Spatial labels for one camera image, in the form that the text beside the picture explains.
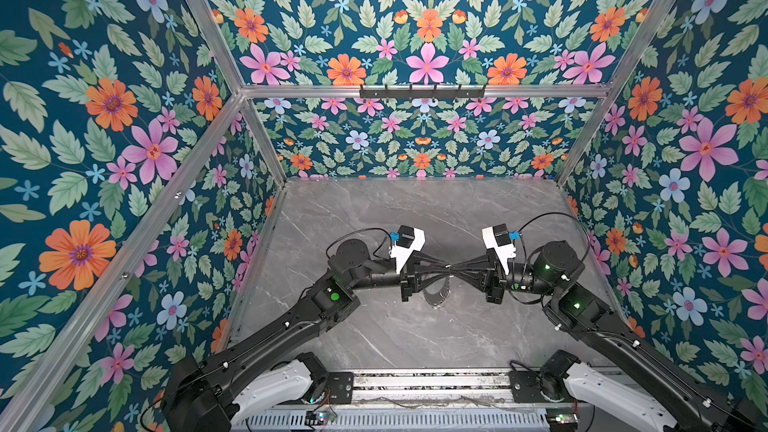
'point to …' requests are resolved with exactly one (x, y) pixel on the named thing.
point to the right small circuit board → (562, 419)
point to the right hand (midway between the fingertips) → (455, 270)
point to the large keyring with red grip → (438, 299)
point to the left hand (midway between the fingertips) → (450, 270)
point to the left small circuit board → (322, 417)
